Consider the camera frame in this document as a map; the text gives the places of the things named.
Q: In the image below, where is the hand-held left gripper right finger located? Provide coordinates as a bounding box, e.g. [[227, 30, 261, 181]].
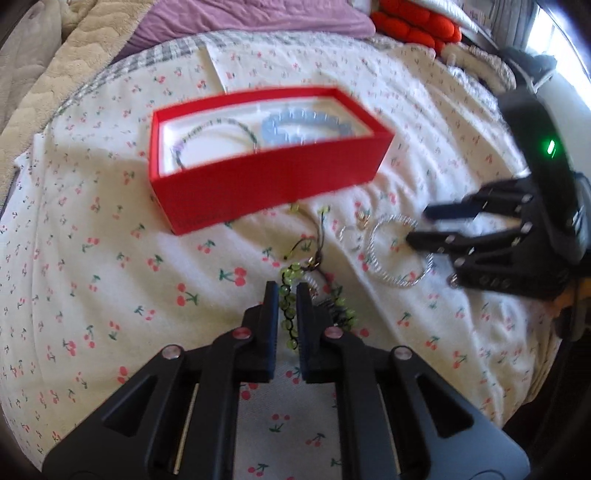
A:
[[297, 281, 532, 480]]

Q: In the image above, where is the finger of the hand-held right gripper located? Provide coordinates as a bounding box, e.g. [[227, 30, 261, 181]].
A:
[[423, 180, 534, 222], [405, 220, 534, 280]]

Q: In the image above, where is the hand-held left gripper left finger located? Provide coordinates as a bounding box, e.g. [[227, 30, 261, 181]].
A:
[[42, 281, 278, 480]]

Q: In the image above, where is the silver crystal bracelet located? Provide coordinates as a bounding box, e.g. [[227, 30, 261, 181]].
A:
[[367, 215, 437, 290]]

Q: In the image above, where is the red cardboard box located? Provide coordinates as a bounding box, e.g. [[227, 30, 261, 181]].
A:
[[148, 87, 394, 236]]

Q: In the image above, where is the dark cloth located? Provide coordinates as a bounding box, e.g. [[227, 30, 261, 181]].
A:
[[501, 45, 556, 90]]

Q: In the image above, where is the white fuzzy cloth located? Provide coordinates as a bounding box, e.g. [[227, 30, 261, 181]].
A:
[[440, 43, 517, 92]]

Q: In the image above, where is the cherry print bed sheet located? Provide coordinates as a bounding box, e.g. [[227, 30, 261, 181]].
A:
[[0, 32, 578, 480]]

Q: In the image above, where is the orange red cushion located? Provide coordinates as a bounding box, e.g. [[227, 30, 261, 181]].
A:
[[370, 0, 462, 52]]

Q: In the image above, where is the white cushion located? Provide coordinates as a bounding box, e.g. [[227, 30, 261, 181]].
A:
[[416, 0, 492, 34]]

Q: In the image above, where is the purple pillow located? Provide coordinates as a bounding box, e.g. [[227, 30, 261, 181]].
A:
[[124, 0, 377, 57]]

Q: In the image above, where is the grey checkered cloth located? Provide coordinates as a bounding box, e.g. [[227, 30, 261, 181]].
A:
[[59, 31, 243, 117]]

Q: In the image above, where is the beige quilted blanket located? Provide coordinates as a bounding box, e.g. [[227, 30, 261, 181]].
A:
[[0, 0, 168, 206]]

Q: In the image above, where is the pale blue bead bracelet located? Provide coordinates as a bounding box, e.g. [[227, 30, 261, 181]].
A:
[[260, 106, 357, 145]]

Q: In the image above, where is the thin green purple bead bracelet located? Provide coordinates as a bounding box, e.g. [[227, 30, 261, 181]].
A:
[[170, 116, 260, 169]]

